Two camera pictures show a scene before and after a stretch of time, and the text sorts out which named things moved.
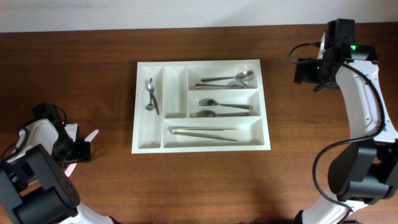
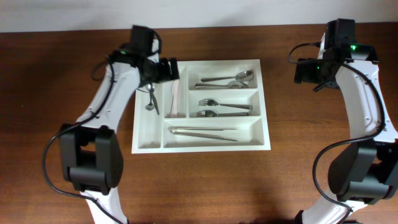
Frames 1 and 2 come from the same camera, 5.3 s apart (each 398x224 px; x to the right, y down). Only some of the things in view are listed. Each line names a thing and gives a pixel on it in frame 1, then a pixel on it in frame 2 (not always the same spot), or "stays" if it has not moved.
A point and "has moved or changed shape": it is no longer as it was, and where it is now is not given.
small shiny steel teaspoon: x=150 y=106 stays
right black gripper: x=301 y=71 stays
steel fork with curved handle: x=207 y=113 stays
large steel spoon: x=236 y=84 stays
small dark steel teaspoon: x=150 y=86 → x=150 y=106
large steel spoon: x=243 y=76 stays
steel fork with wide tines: x=207 y=102 stays
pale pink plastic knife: x=87 y=139 has moved or changed shape
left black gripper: x=90 y=152 → x=166 y=76
